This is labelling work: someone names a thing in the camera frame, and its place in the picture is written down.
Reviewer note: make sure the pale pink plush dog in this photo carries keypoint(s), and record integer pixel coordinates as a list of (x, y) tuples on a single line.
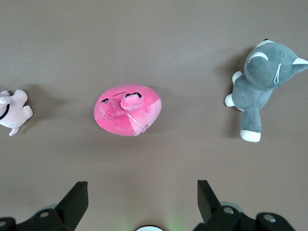
[(14, 113)]

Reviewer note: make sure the bright pink round plush toy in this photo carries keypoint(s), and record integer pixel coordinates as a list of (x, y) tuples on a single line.
[(120, 120)]

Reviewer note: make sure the grey white plush husky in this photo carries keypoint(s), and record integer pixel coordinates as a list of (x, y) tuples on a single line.
[(255, 89)]

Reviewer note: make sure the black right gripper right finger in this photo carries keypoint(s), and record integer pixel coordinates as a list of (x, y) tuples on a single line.
[(216, 216)]

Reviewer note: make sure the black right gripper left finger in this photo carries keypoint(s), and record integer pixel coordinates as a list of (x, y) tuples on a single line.
[(65, 209)]

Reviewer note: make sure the brown table cover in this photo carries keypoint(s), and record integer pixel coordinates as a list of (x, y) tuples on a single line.
[(154, 36)]

